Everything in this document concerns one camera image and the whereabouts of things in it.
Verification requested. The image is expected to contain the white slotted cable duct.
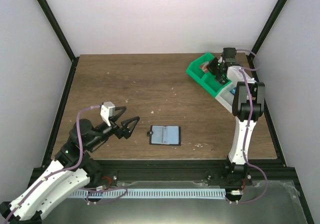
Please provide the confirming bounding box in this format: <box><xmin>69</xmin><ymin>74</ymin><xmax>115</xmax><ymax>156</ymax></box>
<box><xmin>70</xmin><ymin>188</ymin><xmax>226</xmax><ymax>199</ymax></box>

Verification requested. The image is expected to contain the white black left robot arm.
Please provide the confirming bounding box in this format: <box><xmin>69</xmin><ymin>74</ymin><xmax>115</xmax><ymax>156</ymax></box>
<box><xmin>0</xmin><ymin>102</ymin><xmax>140</xmax><ymax>223</ymax></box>

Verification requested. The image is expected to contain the white plastic bin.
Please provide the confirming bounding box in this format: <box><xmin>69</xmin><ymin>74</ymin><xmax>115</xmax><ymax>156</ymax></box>
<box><xmin>215</xmin><ymin>82</ymin><xmax>236</xmax><ymax>113</ymax></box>

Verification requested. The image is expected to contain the blue card in bin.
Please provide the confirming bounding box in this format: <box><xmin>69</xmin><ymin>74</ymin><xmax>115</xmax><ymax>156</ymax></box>
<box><xmin>230</xmin><ymin>88</ymin><xmax>236</xmax><ymax>95</ymax></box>

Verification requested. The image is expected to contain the black frame post left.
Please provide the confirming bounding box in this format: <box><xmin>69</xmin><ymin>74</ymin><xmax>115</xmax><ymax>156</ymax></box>
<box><xmin>26</xmin><ymin>0</ymin><xmax>77</xmax><ymax>62</ymax></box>

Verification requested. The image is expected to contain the dark green card in bin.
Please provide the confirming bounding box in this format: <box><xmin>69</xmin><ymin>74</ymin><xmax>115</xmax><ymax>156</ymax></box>
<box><xmin>217</xmin><ymin>78</ymin><xmax>228</xmax><ymax>85</ymax></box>

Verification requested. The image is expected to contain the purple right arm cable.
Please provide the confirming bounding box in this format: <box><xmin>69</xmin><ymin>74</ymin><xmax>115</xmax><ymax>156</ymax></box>
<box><xmin>228</xmin><ymin>48</ymin><xmax>268</xmax><ymax>204</ymax></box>

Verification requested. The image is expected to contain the black frame post right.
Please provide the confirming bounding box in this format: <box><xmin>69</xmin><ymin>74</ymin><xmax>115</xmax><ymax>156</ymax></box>
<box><xmin>248</xmin><ymin>0</ymin><xmax>298</xmax><ymax>59</ymax></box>

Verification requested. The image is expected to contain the green plastic bin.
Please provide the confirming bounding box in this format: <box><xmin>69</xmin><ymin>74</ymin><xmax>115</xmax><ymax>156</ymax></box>
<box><xmin>199</xmin><ymin>71</ymin><xmax>231</xmax><ymax>98</ymax></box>
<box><xmin>185</xmin><ymin>53</ymin><xmax>215</xmax><ymax>82</ymax></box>

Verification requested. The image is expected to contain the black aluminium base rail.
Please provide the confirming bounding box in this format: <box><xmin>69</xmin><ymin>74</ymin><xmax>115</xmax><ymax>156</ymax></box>
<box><xmin>32</xmin><ymin>159</ymin><xmax>298</xmax><ymax>187</ymax></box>

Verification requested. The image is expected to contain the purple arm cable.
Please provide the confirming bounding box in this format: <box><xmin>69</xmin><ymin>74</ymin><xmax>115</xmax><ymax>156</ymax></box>
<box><xmin>3</xmin><ymin>104</ymin><xmax>128</xmax><ymax>222</ymax></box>
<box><xmin>228</xmin><ymin>48</ymin><xmax>268</xmax><ymax>204</ymax></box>

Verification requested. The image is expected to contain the black frame post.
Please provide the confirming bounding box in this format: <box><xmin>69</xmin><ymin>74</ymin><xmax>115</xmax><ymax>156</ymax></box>
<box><xmin>26</xmin><ymin>0</ymin><xmax>77</xmax><ymax>62</ymax></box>
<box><xmin>248</xmin><ymin>0</ymin><xmax>298</xmax><ymax>59</ymax></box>

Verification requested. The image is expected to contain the black leather card holder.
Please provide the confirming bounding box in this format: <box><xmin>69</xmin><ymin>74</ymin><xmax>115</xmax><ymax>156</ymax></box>
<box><xmin>146</xmin><ymin>125</ymin><xmax>182</xmax><ymax>146</ymax></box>

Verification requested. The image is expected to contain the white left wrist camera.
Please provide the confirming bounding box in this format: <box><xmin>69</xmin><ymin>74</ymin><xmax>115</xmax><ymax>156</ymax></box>
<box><xmin>100</xmin><ymin>101</ymin><xmax>116</xmax><ymax>126</ymax></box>

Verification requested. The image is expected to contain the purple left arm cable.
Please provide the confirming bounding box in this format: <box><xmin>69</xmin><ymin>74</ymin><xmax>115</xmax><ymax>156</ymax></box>
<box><xmin>3</xmin><ymin>104</ymin><xmax>128</xmax><ymax>222</ymax></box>

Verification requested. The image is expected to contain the red white card in bin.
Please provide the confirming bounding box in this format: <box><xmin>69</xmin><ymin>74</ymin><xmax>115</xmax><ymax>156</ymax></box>
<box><xmin>199</xmin><ymin>61</ymin><xmax>209</xmax><ymax>73</ymax></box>

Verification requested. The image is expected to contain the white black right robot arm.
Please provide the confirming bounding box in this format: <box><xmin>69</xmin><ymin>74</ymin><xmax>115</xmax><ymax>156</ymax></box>
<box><xmin>206</xmin><ymin>47</ymin><xmax>265</xmax><ymax>165</ymax></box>

